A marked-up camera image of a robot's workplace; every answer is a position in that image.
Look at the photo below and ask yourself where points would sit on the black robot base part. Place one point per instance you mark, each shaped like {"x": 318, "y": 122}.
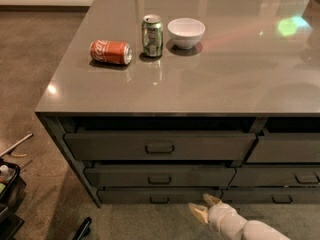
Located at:
{"x": 83, "y": 230}

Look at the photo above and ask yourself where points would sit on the red cola can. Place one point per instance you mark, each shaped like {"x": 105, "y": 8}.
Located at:
{"x": 113, "y": 52}

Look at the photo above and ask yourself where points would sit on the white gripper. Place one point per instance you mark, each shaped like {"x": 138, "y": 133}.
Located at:
{"x": 217, "y": 212}

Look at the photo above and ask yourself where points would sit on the white ceramic bowl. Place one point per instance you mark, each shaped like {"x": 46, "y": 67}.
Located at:
{"x": 186, "y": 32}

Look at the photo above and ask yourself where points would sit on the green soda can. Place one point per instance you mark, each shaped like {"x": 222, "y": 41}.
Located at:
{"x": 152, "y": 35}

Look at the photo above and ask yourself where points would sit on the metal rod on floor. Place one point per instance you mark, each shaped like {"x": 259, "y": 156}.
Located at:
{"x": 12, "y": 147}

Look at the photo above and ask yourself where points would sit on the grey drawer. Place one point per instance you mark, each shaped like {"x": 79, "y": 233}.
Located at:
{"x": 159, "y": 145}
{"x": 272, "y": 196}
{"x": 159, "y": 175}
{"x": 276, "y": 177}
{"x": 286, "y": 148}
{"x": 155, "y": 195}

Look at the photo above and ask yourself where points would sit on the grey counter cabinet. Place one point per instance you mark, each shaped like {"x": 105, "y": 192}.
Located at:
{"x": 255, "y": 68}

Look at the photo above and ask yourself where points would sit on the black cart with items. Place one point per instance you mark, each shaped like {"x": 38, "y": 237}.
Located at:
{"x": 11, "y": 196}

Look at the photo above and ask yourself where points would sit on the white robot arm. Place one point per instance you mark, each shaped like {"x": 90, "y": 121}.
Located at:
{"x": 257, "y": 230}

